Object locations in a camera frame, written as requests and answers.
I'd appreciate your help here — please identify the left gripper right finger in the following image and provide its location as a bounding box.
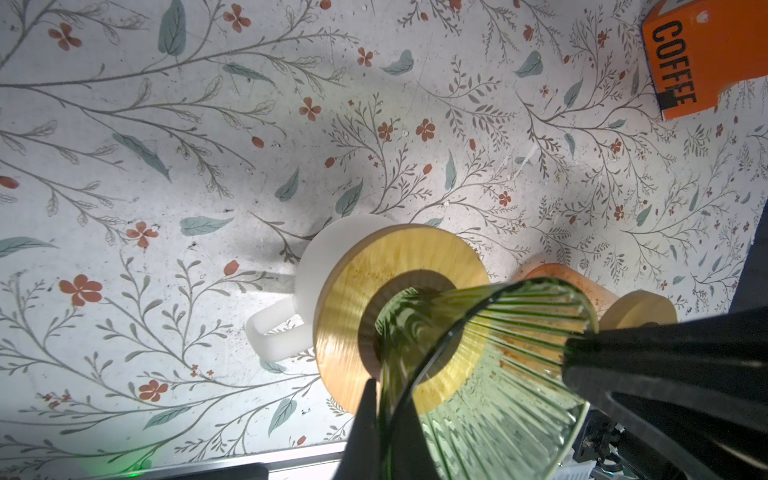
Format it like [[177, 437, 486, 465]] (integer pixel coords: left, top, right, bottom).
[[386, 398, 439, 480]]

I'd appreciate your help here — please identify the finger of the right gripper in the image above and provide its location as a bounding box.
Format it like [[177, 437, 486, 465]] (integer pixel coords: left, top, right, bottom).
[[563, 307, 767, 414], [563, 366, 767, 479]]

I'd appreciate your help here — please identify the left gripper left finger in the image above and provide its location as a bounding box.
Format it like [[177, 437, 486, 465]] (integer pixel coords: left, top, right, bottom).
[[333, 378, 380, 480]]

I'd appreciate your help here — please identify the green glass dripper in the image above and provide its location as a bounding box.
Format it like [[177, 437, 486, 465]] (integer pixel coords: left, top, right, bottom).
[[376, 279, 598, 479]]

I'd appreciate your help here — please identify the wooden dripper ring stand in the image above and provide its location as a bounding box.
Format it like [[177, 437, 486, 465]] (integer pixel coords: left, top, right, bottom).
[[599, 290, 679, 331]]

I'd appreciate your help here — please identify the orange glass carafe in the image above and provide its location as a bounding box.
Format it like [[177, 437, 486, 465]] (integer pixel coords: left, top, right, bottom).
[[522, 263, 619, 317]]

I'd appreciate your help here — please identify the clear frosted glass carafe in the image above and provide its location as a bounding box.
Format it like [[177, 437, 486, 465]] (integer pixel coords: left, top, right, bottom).
[[245, 214, 395, 362]]

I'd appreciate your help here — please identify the orange coffee filter box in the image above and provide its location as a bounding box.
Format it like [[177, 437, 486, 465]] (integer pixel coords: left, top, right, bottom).
[[642, 0, 767, 120]]

